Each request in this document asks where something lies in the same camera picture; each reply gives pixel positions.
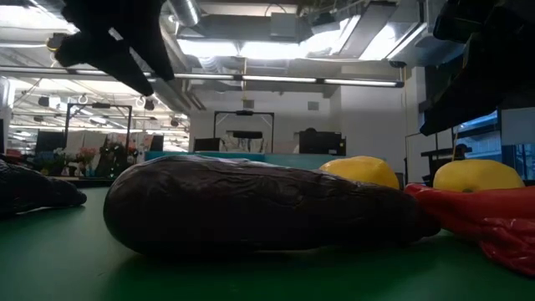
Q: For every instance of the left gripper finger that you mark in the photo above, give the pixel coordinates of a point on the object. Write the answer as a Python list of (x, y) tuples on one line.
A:
[(154, 50), (104, 58)]

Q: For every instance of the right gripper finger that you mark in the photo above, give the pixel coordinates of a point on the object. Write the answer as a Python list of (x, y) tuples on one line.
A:
[(455, 108)]

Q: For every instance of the yellow lemon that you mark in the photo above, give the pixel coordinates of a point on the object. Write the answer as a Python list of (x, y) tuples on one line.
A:
[(359, 171), (476, 175)]

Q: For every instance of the long red chili pepper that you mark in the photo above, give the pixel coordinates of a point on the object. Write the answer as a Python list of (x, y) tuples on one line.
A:
[(468, 209)]

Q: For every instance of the small red bell pepper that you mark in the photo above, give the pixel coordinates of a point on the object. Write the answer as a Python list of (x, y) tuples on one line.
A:
[(514, 246)]

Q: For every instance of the dark purple eggplant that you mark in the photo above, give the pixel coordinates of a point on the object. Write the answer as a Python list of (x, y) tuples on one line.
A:
[(29, 192), (251, 205)]

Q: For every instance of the blue-lit window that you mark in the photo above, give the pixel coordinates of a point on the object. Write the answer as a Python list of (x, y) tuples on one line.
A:
[(485, 146)]

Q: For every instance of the black hanging spotlight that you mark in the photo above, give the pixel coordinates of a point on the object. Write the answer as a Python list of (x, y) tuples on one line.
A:
[(149, 104), (43, 101)]

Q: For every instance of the black stand with stool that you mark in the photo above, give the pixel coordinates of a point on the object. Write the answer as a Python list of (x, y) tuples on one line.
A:
[(447, 165)]

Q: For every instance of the black monitor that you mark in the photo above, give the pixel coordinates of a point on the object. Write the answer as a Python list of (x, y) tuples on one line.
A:
[(207, 145), (322, 144), (49, 142), (157, 143)]

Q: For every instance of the pink flower bouquet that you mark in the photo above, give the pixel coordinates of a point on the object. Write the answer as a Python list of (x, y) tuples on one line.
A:
[(85, 159)]

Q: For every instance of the blue flower bouquet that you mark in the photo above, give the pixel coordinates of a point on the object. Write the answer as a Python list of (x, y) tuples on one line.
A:
[(50, 161)]

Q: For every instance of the long linear ceiling light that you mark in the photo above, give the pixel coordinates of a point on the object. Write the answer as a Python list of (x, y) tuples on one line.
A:
[(276, 78)]

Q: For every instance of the blue plastic bin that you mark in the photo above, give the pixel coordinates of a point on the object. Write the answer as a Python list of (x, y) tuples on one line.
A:
[(251, 156)]

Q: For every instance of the green table mat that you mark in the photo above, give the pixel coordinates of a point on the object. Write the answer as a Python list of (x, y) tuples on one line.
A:
[(62, 251)]

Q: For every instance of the black metal gantry frame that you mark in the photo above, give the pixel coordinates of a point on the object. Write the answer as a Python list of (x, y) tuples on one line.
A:
[(244, 112), (100, 105)]

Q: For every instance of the silver corrugated air duct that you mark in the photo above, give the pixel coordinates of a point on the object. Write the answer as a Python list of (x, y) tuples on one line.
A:
[(175, 96)]

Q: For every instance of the shiny round air duct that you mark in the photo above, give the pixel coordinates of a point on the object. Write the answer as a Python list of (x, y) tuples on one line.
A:
[(186, 10)]

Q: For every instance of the white board black frame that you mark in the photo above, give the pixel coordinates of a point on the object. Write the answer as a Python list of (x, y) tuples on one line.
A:
[(418, 154)]

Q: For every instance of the wall air vent grille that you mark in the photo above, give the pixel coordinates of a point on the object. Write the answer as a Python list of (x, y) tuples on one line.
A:
[(313, 105), (248, 104)]

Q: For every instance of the grey rectangular ceiling duct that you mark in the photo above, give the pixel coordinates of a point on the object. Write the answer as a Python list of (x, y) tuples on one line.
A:
[(286, 25)]

